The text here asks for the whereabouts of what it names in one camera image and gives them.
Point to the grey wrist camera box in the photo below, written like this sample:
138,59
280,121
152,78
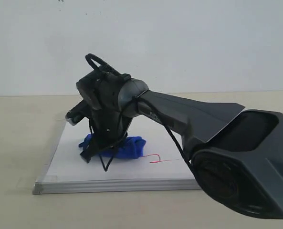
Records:
77,113

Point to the white board with aluminium frame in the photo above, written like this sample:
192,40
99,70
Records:
160,168

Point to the blue cloth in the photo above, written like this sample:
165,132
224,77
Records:
132,148

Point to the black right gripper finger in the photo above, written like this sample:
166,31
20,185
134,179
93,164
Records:
89,150

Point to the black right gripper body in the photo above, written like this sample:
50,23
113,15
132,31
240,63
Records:
100,90

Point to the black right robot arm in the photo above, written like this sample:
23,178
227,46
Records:
235,155

